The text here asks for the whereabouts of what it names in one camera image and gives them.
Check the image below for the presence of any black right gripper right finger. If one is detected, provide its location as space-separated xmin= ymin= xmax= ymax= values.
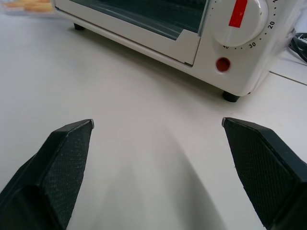
xmin=222 ymin=117 xmax=307 ymax=230

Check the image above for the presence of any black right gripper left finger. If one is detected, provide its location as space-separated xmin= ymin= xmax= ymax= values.
xmin=0 ymin=118 xmax=95 ymax=230

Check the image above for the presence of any white toaster oven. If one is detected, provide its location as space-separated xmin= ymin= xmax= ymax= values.
xmin=52 ymin=0 xmax=295 ymax=103

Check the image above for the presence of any clear box of food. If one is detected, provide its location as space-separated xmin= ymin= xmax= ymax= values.
xmin=0 ymin=0 xmax=57 ymax=17

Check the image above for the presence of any glass oven door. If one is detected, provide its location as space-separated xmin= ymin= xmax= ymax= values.
xmin=53 ymin=0 xmax=210 ymax=66

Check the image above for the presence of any red indicator light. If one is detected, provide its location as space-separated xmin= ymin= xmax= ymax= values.
xmin=215 ymin=57 xmax=231 ymax=73

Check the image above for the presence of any white timer knob red stripe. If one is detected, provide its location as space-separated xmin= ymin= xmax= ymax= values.
xmin=207 ymin=0 xmax=269 ymax=47

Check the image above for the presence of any black power cable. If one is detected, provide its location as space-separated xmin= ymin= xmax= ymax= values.
xmin=289 ymin=28 xmax=307 ymax=63

